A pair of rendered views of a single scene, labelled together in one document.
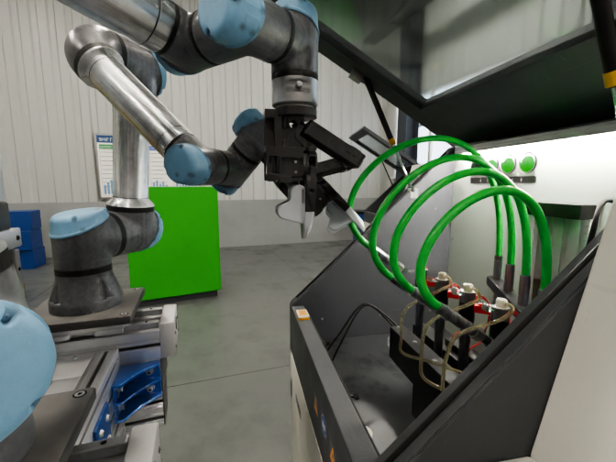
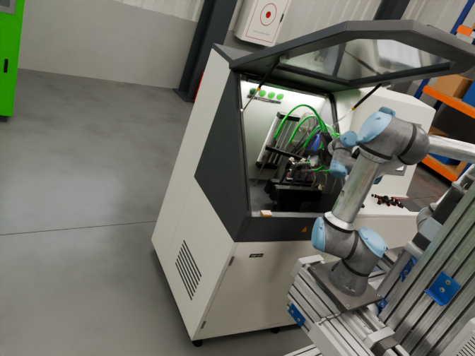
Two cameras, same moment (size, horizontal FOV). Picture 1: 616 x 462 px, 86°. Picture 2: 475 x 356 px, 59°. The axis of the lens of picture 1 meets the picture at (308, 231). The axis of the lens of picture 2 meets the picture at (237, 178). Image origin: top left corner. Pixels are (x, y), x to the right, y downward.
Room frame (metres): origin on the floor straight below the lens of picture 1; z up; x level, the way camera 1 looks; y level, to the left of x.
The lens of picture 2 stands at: (1.83, 1.53, 1.95)
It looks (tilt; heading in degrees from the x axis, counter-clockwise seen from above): 26 degrees down; 245
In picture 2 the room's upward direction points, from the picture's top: 22 degrees clockwise
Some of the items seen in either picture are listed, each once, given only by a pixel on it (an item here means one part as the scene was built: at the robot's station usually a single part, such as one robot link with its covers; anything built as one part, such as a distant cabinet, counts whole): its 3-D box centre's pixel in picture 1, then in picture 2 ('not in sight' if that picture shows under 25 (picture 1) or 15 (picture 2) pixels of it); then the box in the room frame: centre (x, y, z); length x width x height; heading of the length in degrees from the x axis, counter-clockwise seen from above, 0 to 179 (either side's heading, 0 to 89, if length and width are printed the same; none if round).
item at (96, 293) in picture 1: (85, 284); (351, 272); (0.77, 0.54, 1.09); 0.15 x 0.15 x 0.10
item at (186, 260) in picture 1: (172, 240); not in sight; (3.97, 1.65, 0.65); 0.95 x 0.86 x 1.30; 117
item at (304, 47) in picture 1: (293, 44); (383, 120); (0.56, 0.02, 1.55); 0.09 x 0.08 x 0.11; 143
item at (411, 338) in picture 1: (447, 393); (291, 195); (0.62, -0.28, 0.91); 0.34 x 0.10 x 0.15; 11
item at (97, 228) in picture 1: (83, 236); (364, 248); (0.78, 0.53, 1.20); 0.13 x 0.12 x 0.14; 159
